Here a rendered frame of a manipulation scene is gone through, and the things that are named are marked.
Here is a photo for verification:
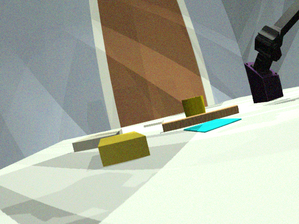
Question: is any olive yellow box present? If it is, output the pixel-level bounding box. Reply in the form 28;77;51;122
98;131;150;167

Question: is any yellow cup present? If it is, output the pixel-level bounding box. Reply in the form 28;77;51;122
182;96;206;117

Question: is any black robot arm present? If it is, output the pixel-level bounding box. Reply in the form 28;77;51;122
250;0;299;75

